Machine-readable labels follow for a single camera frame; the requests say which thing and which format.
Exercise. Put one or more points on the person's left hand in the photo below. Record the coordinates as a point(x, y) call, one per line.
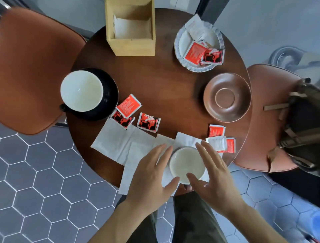
point(146, 180)

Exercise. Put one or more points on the person's right hand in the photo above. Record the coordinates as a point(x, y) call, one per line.
point(220, 185)

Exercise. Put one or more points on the person's left thumb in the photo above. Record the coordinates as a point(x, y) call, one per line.
point(172, 185)

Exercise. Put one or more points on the person's right thumb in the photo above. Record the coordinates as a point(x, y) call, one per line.
point(195, 180)

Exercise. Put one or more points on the person's left middle finger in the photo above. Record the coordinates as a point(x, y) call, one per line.
point(155, 151)

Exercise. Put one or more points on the person's right middle finger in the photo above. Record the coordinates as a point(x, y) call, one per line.
point(212, 152)

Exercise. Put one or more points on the small cream cup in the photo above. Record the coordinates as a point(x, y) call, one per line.
point(187, 164)

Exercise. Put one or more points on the person's right forearm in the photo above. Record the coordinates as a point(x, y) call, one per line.
point(255, 225)

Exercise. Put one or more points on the person's left forearm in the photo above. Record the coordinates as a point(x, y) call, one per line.
point(120, 225)

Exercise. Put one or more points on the white sachet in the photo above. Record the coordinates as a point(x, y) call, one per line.
point(217, 143)
point(198, 27)

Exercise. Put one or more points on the white paper napkin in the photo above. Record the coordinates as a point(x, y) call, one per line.
point(132, 167)
point(163, 140)
point(110, 142)
point(186, 139)

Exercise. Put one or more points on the red text sachet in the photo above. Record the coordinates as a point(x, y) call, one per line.
point(216, 131)
point(230, 145)
point(129, 106)
point(195, 53)

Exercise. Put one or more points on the red black cup-print sachet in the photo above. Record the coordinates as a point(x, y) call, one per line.
point(149, 122)
point(120, 120)
point(213, 57)

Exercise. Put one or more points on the person's olive trousers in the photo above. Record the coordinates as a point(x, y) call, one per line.
point(195, 220)

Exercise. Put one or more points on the brown ceramic saucer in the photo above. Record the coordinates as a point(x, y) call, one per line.
point(227, 97)

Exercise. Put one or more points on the brown leather chair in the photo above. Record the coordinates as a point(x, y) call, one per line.
point(35, 70)
point(267, 120)

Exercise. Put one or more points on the black saucer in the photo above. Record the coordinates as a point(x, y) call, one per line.
point(110, 97)

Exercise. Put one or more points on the large white cup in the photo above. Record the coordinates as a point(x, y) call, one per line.
point(81, 90)

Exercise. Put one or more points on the wooden napkin holder box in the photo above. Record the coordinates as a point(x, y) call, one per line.
point(132, 46)

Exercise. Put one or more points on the white fluted plate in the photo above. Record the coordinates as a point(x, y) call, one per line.
point(182, 42)

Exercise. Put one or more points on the silver metal object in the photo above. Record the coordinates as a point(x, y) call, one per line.
point(285, 56)

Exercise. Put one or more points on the blue red object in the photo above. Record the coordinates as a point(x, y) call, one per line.
point(312, 225)

